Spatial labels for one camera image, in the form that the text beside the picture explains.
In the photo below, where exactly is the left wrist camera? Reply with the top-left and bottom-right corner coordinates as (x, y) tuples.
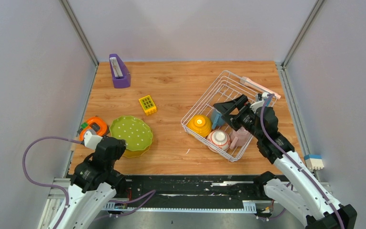
(83, 130), (103, 150)

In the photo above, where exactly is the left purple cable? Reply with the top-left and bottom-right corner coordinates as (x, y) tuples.
(22, 136), (86, 229)

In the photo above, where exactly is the white red patterned bowl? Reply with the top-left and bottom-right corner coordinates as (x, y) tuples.
(206, 130), (231, 151)

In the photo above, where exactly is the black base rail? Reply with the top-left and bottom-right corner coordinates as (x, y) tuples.
(94, 174), (297, 219)

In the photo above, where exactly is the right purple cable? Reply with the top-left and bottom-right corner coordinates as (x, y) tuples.
(260, 93), (346, 229)

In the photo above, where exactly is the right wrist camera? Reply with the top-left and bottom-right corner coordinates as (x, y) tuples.
(250, 92), (272, 113)

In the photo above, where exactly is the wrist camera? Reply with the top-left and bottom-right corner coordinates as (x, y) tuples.
(250, 92), (272, 113)
(83, 130), (103, 150)

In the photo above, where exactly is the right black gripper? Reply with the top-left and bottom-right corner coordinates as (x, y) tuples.
(213, 94), (262, 140)

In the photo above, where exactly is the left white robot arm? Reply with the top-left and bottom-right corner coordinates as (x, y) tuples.
(48, 135), (127, 229)

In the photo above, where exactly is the purple cable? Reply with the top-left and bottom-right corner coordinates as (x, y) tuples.
(260, 93), (346, 229)
(22, 136), (86, 229)

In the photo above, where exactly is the pink white rack handle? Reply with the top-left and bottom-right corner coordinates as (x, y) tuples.
(240, 76), (281, 99)

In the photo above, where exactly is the pink ceramic mug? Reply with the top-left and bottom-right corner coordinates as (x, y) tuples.
(229, 127), (251, 149)

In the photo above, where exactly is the yellow ribbed bowl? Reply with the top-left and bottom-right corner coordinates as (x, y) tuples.
(187, 114), (212, 137)

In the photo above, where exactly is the white wire dish rack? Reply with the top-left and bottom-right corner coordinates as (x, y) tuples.
(181, 71), (286, 163)

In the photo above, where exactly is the yellow polka dot plate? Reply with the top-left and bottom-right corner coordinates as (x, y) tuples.
(123, 146), (150, 158)

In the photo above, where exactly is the blue ceramic mug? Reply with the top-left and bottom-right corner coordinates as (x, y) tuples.
(211, 108), (225, 130)

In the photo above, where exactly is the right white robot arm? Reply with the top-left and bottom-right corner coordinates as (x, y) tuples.
(213, 94), (357, 229)

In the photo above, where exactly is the purple metronome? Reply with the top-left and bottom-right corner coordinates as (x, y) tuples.
(109, 53), (131, 89)

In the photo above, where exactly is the orange tape measure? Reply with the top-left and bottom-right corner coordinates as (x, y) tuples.
(77, 116), (110, 141)

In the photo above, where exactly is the yellow toy block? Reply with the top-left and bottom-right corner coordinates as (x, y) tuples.
(138, 95), (158, 116)

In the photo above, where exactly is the green polka dot plate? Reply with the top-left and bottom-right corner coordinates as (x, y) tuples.
(109, 115), (153, 151)

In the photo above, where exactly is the white blue toy block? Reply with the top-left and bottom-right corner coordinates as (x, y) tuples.
(304, 154), (325, 171)

